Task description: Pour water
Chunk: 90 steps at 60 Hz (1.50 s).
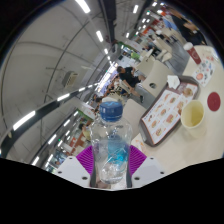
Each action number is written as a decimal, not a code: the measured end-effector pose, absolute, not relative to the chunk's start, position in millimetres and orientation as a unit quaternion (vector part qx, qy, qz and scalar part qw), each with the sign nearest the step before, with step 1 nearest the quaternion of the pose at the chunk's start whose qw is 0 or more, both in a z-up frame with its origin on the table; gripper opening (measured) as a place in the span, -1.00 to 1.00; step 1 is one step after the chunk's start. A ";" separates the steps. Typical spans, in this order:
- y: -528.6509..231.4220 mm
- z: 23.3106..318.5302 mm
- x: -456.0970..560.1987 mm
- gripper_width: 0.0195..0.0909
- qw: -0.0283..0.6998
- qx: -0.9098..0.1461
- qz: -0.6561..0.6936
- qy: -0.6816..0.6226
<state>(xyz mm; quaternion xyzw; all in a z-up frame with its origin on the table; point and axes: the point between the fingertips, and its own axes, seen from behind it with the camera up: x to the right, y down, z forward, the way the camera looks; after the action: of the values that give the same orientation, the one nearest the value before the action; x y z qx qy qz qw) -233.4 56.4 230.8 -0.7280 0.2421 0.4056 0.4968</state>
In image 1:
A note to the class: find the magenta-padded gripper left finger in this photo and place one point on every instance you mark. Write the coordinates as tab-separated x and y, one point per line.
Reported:
85	160

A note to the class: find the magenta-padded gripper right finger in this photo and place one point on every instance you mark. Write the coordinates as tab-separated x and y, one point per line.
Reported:
137	160

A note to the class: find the clear blue-capped water bottle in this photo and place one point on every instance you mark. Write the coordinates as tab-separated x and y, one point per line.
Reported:
111	146

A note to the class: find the cream dining chair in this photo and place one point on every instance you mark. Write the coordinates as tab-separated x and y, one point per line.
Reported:
160	75
135	115

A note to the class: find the brown tray with paper liner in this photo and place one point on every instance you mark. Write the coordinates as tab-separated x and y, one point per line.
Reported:
165	115

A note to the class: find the cream paper cup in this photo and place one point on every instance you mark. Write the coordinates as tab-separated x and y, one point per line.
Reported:
192	115

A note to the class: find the ceiling air unit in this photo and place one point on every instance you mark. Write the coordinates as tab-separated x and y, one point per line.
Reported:
70	79

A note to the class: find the person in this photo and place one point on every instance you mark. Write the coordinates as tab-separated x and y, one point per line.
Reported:
128	76
186	31

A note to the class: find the crumpled white napkin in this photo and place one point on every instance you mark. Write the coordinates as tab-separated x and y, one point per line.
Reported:
173	82

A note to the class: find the flat round red coaster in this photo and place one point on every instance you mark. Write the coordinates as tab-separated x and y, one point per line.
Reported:
214	101

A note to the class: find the red paper cup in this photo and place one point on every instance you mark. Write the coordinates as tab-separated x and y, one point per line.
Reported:
194	54

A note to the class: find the ceiling strip lights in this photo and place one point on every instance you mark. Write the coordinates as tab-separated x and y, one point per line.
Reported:
83	5

